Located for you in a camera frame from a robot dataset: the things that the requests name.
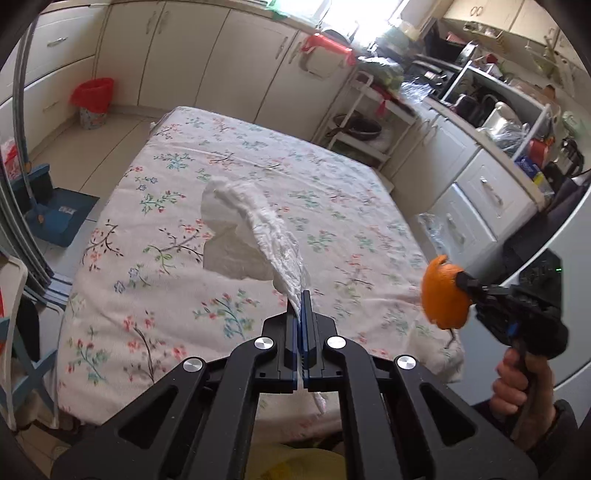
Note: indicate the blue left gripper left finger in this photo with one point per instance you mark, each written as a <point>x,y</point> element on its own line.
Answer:
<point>293,341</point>

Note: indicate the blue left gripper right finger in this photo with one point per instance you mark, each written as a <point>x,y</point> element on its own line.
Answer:
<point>307,336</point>

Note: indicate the yellow pink zip bag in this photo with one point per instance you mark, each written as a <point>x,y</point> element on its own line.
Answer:
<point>278,461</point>

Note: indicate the white plastic bag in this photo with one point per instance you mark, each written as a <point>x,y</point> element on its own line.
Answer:
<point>258,235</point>

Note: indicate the red lined trash bin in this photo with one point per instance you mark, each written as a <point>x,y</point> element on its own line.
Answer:
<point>92,99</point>

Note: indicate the person right hand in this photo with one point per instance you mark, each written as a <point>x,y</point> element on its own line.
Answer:
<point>517,386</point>

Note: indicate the floral tablecloth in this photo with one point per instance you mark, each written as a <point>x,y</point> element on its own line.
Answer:
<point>164,277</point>

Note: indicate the white countertop shelf rack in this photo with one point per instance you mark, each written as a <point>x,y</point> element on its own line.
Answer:
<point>473,95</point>

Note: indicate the white electric kettle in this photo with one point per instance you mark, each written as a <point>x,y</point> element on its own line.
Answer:
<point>500,117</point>

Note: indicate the metal pot on trolley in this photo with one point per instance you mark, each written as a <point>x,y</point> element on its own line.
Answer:
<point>358,126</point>

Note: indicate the white storage trolley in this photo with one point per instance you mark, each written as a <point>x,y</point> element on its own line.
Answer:
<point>362,94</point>

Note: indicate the blue dustpan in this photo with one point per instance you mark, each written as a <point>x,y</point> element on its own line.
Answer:
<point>53,214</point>

